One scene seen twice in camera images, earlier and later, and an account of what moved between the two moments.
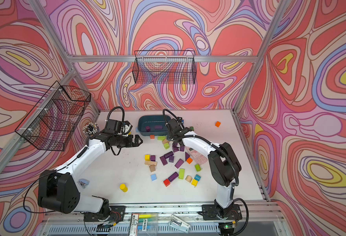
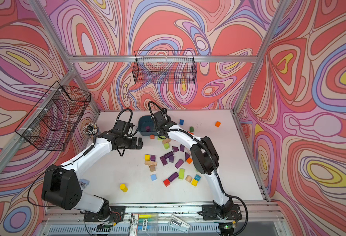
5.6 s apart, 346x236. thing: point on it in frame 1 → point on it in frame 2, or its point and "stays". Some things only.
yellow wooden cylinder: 123,188 stays
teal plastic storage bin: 153,125 stays
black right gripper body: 170,136 → 158,128
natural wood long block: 151,162 stays
